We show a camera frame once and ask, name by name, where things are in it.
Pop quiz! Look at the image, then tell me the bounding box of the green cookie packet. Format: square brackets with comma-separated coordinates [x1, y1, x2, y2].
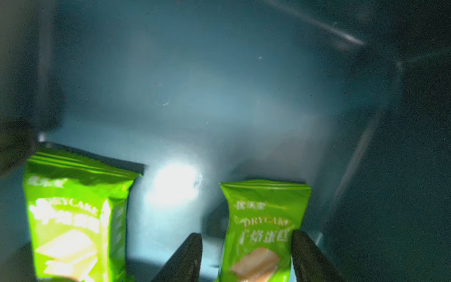
[217, 180, 311, 282]
[23, 148, 137, 282]

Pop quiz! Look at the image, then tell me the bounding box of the teal bottom drawer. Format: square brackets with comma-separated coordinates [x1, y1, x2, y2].
[1, 1, 451, 282]

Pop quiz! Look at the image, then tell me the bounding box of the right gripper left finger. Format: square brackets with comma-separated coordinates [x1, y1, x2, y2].
[152, 233, 203, 282]

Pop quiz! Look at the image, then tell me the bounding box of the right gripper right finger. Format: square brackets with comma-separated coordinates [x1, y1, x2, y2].
[291, 230, 345, 282]

